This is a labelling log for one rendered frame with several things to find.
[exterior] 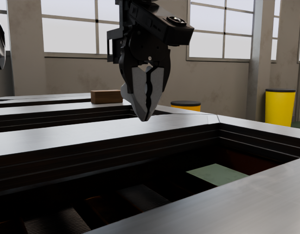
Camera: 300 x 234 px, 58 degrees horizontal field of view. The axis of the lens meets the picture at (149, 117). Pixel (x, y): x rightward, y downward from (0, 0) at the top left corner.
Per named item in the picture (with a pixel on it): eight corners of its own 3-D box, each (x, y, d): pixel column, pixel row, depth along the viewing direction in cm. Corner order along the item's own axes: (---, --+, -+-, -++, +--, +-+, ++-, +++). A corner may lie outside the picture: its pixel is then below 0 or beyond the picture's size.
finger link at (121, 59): (143, 92, 45) (143, 38, 44) (149, 93, 44) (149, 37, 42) (118, 93, 43) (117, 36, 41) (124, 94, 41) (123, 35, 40)
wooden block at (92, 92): (117, 101, 118) (117, 89, 117) (123, 102, 112) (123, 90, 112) (90, 102, 112) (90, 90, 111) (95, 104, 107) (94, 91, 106)
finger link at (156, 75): (144, 116, 51) (144, 66, 49) (163, 120, 46) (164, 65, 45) (130, 117, 49) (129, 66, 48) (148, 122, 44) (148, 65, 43)
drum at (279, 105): (273, 128, 480) (276, 87, 468) (298, 133, 442) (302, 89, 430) (256, 131, 458) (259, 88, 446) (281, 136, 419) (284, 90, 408)
